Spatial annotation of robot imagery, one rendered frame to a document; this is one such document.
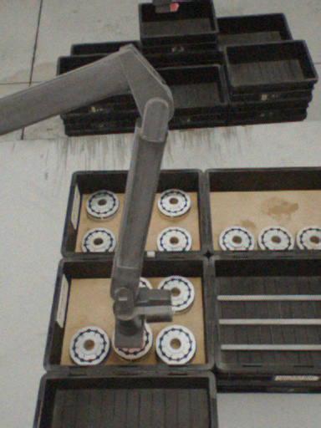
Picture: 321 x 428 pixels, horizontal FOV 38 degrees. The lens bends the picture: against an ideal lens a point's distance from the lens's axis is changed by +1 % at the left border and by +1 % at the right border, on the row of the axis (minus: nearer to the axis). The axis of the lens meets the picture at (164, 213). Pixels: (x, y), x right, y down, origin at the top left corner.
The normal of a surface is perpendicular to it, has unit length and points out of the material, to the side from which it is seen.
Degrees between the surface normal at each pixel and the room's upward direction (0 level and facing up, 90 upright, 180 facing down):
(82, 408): 0
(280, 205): 0
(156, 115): 62
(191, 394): 0
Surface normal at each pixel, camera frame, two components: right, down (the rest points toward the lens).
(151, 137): 0.04, 0.47
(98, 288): -0.03, -0.56
